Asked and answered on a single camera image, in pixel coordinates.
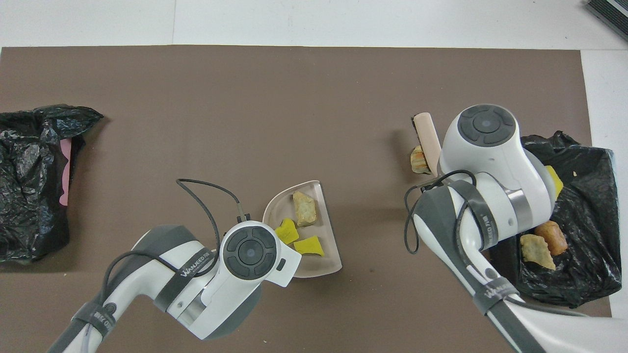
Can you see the round brown bread roll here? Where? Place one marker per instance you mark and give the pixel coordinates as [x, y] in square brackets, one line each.
[553, 236]

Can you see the pink bin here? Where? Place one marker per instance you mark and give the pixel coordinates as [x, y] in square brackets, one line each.
[65, 171]

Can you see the black bag lined bin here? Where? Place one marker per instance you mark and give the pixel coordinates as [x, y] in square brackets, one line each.
[588, 220]

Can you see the beige brush black bristles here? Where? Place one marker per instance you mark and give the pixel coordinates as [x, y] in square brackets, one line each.
[427, 137]

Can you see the dark grey ribbed object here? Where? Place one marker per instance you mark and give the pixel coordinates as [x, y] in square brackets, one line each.
[611, 14]

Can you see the striped croissant piece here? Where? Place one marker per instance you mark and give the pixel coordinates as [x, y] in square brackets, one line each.
[537, 251]
[419, 161]
[304, 208]

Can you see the brown table mat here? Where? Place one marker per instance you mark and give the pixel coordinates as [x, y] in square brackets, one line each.
[196, 98]

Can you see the crumpled black trash bag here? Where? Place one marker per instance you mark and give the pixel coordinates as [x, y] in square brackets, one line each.
[29, 186]

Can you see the beige plastic dustpan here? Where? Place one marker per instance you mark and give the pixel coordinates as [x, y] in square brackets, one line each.
[326, 260]

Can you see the green and yellow sponge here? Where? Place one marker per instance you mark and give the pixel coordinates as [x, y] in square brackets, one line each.
[286, 231]

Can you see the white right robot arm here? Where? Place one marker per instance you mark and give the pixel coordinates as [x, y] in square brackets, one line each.
[490, 147]

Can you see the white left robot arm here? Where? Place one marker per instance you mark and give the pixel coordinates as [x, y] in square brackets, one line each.
[245, 255]

